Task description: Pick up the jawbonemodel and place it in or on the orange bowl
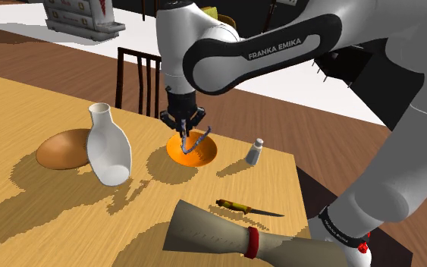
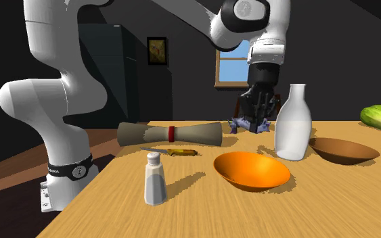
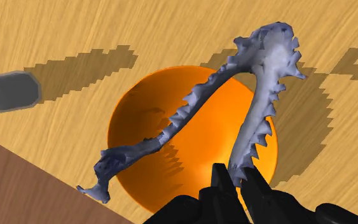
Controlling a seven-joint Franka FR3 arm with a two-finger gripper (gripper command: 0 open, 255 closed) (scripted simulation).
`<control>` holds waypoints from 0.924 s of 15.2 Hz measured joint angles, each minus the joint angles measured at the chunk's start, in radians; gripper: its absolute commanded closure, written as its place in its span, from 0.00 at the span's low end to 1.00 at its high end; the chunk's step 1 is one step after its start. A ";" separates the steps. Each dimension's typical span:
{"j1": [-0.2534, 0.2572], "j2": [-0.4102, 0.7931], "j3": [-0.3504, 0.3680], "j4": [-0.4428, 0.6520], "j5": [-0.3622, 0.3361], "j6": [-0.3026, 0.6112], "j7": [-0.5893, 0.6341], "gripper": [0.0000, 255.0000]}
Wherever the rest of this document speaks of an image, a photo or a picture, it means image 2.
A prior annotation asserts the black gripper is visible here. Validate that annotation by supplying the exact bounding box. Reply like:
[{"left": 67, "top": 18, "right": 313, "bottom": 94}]
[{"left": 240, "top": 62, "right": 281, "bottom": 131}]

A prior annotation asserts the purple figure toy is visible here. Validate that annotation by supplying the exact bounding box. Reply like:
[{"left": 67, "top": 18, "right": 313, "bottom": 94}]
[{"left": 228, "top": 116, "right": 272, "bottom": 135}]

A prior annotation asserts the white milk bottle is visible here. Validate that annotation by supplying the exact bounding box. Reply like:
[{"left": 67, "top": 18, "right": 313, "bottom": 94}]
[{"left": 274, "top": 83, "right": 313, "bottom": 162}]

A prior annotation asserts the wooden framed window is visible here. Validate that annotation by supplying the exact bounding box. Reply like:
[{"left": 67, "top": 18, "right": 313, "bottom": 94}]
[{"left": 214, "top": 39, "right": 251, "bottom": 89}]

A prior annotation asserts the orange bowl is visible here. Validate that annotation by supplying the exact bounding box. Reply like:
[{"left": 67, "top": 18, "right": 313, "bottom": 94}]
[{"left": 212, "top": 151, "right": 292, "bottom": 193}]

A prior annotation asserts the rolled scroll with red band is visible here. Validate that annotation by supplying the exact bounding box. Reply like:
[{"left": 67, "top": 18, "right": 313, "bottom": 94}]
[{"left": 116, "top": 122, "right": 223, "bottom": 148}]

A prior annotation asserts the brown bowl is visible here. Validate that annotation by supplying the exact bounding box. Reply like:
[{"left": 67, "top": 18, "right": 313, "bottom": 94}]
[{"left": 308, "top": 137, "right": 381, "bottom": 166}]

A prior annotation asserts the white salt shaker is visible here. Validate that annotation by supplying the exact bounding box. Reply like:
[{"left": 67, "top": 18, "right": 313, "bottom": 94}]
[{"left": 143, "top": 151, "right": 169, "bottom": 206}]

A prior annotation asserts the dark cabinet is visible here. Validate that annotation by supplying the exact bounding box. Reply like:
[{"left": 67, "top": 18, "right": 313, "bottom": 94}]
[{"left": 63, "top": 23, "right": 141, "bottom": 129}]

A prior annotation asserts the yellow handled knife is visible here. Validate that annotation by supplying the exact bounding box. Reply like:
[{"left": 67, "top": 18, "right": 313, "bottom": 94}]
[{"left": 139, "top": 147, "right": 198, "bottom": 157}]

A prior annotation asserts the framed wall picture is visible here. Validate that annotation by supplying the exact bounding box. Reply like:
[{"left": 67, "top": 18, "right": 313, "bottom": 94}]
[{"left": 146, "top": 36, "right": 169, "bottom": 66}]

